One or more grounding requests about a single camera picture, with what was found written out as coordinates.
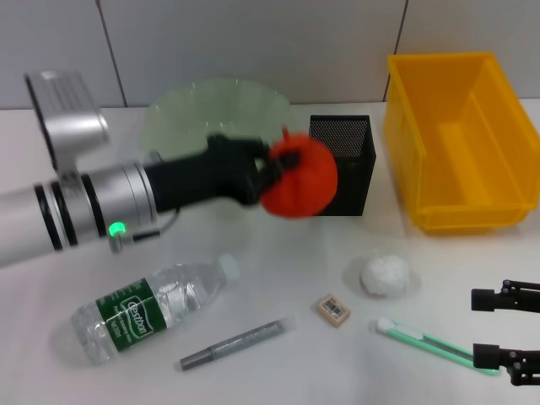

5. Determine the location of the green glass fruit bowl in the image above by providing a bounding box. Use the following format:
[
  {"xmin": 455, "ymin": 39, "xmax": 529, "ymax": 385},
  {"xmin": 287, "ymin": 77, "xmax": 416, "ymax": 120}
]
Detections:
[{"xmin": 138, "ymin": 76, "xmax": 304, "ymax": 162}]

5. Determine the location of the red tomato-shaped object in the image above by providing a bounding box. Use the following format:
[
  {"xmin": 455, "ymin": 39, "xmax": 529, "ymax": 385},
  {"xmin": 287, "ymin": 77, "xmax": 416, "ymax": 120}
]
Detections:
[{"xmin": 259, "ymin": 125, "xmax": 339, "ymax": 219}]

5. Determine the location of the beige eraser with barcode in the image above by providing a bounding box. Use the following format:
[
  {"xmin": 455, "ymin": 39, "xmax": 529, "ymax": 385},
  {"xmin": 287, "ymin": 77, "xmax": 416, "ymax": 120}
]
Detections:
[{"xmin": 315, "ymin": 293, "xmax": 352, "ymax": 327}]

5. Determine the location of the white paper ball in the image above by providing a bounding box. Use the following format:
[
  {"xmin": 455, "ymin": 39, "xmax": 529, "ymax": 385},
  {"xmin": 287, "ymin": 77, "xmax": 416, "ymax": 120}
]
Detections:
[{"xmin": 359, "ymin": 249, "xmax": 411, "ymax": 299}]

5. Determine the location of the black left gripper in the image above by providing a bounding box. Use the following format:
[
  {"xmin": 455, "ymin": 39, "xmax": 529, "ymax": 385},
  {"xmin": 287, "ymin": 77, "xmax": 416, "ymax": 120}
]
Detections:
[{"xmin": 146, "ymin": 134, "xmax": 304, "ymax": 208}]

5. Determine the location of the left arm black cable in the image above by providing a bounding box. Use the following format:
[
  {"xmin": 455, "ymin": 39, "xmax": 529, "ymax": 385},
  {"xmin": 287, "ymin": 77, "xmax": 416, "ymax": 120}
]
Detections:
[{"xmin": 111, "ymin": 208, "xmax": 181, "ymax": 251}]

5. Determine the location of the mint green utility knife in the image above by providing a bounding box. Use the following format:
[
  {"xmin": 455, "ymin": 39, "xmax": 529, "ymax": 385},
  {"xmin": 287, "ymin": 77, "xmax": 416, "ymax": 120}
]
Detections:
[{"xmin": 370, "ymin": 316, "xmax": 503, "ymax": 377}]

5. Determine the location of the yellow plastic bin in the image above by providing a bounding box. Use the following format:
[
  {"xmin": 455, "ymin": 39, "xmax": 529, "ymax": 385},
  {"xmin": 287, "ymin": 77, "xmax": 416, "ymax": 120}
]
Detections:
[{"xmin": 382, "ymin": 51, "xmax": 540, "ymax": 235}]

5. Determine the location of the clear water bottle green label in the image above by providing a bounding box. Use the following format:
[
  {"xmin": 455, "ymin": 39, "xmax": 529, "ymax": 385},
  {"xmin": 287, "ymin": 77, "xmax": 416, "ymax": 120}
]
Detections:
[{"xmin": 70, "ymin": 252, "xmax": 241, "ymax": 367}]

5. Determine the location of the grey marker pen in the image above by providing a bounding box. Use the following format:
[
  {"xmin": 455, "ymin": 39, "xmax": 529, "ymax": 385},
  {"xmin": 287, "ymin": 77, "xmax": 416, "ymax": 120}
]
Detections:
[{"xmin": 179, "ymin": 315, "xmax": 298, "ymax": 372}]

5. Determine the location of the black mesh pen holder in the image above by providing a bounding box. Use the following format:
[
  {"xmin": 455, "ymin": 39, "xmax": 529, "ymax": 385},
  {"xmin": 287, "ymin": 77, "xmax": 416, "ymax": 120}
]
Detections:
[{"xmin": 308, "ymin": 114, "xmax": 377, "ymax": 218}]

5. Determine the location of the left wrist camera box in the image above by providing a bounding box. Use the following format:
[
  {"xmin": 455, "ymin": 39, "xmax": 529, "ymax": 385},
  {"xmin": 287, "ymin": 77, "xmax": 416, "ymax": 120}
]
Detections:
[{"xmin": 24, "ymin": 69, "xmax": 111, "ymax": 170}]

